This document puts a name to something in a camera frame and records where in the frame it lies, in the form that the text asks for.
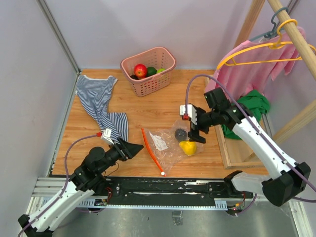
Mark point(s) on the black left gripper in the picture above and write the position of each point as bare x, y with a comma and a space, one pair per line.
127, 150

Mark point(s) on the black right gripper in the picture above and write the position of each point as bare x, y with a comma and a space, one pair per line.
193, 135

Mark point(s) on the clear zip top bag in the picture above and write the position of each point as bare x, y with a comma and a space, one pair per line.
164, 148

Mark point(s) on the fake green lime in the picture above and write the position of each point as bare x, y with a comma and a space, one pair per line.
160, 70

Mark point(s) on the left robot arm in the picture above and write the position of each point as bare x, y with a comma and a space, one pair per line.
86, 180

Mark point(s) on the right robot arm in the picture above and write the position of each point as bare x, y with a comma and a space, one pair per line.
286, 178

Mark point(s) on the fake yellow lemon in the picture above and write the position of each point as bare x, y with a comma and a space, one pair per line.
188, 147

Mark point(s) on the fake dark purple fruit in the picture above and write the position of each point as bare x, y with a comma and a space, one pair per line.
181, 135

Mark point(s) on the green tank top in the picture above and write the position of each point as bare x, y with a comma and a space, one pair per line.
257, 103

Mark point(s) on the blue white striped shirt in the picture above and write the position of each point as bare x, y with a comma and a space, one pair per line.
95, 96

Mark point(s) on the pink shirt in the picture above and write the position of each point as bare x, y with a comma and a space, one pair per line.
239, 80

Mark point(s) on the yellow clothes hanger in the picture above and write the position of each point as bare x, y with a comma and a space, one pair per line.
230, 60

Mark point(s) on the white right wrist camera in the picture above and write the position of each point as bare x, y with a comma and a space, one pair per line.
188, 112

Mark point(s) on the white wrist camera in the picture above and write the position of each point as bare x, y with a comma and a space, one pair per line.
188, 112
105, 135

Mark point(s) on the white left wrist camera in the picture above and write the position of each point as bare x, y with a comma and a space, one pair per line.
105, 135

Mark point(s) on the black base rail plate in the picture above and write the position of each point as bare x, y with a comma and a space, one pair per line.
167, 192

